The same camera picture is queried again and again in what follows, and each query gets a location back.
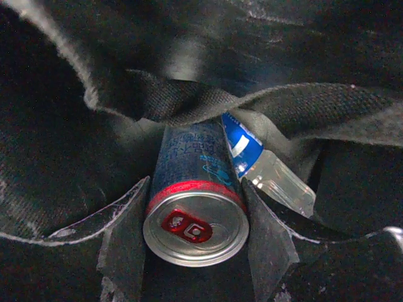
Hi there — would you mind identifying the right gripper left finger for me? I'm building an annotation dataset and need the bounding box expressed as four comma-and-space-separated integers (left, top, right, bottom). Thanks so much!
1, 177, 150, 301

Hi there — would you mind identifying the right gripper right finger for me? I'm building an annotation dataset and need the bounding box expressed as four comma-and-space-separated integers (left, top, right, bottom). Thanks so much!
242, 180, 402, 301

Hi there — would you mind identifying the water bottle blue label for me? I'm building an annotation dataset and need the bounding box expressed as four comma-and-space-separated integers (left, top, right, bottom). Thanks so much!
222, 113, 315, 218

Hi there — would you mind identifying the blue silver energy drink can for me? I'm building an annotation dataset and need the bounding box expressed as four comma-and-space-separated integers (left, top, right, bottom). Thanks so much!
143, 118, 249, 267

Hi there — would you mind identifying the black canvas bag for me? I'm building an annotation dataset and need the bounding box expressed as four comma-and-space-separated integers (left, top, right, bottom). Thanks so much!
0, 0, 403, 246

